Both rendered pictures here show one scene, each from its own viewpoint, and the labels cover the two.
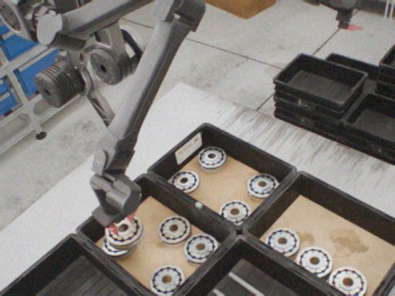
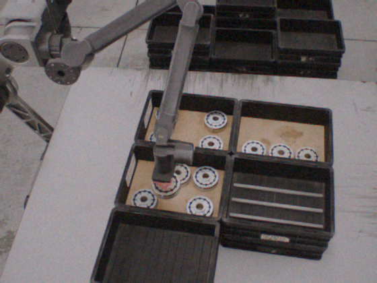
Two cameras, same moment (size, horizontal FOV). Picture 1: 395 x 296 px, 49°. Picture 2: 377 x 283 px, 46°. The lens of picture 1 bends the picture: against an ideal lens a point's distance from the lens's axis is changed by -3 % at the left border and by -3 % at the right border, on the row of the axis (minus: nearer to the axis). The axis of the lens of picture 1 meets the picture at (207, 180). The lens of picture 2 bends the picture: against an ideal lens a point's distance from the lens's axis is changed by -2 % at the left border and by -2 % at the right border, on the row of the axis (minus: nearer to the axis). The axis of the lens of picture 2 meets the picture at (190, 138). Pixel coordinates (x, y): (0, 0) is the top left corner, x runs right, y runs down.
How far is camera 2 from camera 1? 0.79 m
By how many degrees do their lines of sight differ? 24
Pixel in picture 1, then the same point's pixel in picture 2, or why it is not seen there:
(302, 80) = (162, 34)
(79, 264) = (122, 230)
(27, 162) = not seen: outside the picture
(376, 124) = (230, 50)
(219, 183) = (182, 131)
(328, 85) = not seen: hidden behind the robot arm
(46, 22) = (71, 48)
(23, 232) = (34, 237)
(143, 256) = (167, 201)
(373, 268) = (313, 143)
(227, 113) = (136, 79)
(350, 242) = (291, 133)
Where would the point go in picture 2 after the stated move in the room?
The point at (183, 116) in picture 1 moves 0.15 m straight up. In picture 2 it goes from (104, 93) to (98, 72)
